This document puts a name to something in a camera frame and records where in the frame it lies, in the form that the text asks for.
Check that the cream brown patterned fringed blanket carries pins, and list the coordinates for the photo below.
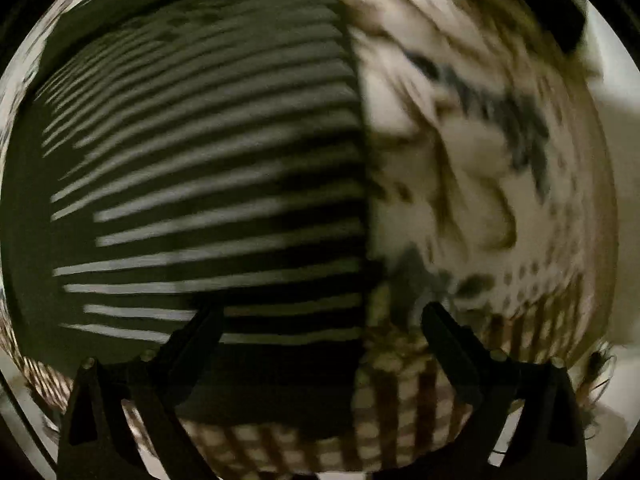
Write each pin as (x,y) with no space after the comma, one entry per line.
(475,185)

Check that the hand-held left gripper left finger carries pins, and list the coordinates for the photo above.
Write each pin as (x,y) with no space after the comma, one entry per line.
(204,326)

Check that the dark white-striped garment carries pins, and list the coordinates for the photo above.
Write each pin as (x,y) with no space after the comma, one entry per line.
(200,170)

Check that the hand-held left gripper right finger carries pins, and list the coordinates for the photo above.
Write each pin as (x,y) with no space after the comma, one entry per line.
(441,326)

